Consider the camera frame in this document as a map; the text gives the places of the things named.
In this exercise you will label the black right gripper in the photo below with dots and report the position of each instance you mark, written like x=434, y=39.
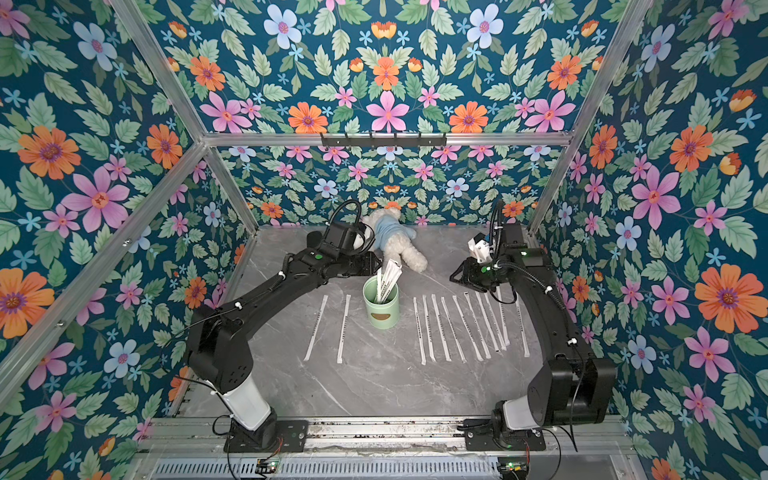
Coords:
x=466, y=271

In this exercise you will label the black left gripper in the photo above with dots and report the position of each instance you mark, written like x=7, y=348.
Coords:
x=369, y=264

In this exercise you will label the green metal straw cup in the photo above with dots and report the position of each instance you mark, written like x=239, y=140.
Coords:
x=383, y=315

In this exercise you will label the eleventh white straw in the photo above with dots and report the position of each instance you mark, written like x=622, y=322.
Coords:
x=341, y=343

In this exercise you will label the twelfth white straw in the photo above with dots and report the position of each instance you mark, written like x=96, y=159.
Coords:
x=315, y=330

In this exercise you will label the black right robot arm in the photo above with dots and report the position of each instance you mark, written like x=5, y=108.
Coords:
x=574, y=385

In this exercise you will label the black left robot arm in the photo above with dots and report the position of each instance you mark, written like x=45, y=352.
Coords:
x=217, y=348

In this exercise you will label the bundle of wrapped straws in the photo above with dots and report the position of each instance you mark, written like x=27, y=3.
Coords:
x=386, y=280

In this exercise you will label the white teddy bear blue shirt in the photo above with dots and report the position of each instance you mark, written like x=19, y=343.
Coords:
x=395, y=239

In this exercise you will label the black wall hook rail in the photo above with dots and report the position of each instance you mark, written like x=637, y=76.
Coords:
x=370, y=140

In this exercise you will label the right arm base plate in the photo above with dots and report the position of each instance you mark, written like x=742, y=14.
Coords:
x=490, y=435

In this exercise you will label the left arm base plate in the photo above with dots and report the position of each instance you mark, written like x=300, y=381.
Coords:
x=288, y=436

